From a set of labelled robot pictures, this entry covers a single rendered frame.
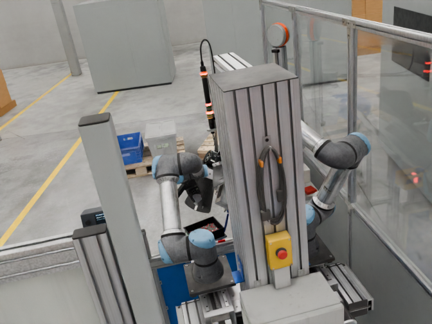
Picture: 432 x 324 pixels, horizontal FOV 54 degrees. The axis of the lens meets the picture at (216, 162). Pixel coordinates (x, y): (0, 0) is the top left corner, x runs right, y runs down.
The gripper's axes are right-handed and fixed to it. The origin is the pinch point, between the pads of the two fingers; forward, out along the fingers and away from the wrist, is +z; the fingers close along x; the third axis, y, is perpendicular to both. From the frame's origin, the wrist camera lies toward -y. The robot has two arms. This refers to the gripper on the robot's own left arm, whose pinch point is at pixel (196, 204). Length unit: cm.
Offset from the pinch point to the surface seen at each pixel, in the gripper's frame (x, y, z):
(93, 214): -30, -47, -41
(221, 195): -0.6, 17.4, 1.9
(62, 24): 1007, -213, -103
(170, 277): -27.3, -33.0, 22.4
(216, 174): -5.2, 21.5, -15.4
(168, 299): -27, -42, 37
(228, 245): -29.0, 8.5, 19.3
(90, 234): -172, 7, -104
